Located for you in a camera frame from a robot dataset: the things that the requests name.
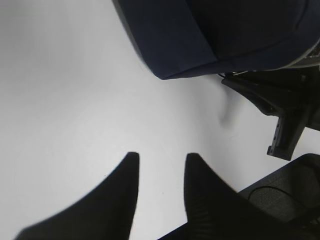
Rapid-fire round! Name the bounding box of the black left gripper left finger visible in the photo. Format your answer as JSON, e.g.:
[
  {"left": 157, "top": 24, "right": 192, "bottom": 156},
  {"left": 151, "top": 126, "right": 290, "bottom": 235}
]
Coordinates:
[{"left": 16, "top": 152, "right": 140, "bottom": 240}]

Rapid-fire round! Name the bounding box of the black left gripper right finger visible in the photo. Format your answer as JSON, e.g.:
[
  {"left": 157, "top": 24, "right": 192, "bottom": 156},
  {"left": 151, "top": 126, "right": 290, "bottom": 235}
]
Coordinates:
[{"left": 183, "top": 152, "right": 320, "bottom": 240}]

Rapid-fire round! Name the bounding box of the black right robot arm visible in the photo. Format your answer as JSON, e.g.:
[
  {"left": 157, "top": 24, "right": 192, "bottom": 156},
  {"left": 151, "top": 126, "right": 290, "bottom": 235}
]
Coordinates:
[{"left": 222, "top": 65, "right": 320, "bottom": 228}]

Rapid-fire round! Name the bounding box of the navy and white lunch bag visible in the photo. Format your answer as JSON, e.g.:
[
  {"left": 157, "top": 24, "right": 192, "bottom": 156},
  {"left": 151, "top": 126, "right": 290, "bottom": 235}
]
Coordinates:
[{"left": 117, "top": 0, "right": 320, "bottom": 80}]

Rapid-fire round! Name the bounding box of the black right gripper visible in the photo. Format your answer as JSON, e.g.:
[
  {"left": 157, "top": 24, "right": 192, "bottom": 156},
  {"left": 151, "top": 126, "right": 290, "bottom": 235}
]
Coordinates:
[{"left": 221, "top": 65, "right": 320, "bottom": 161}]

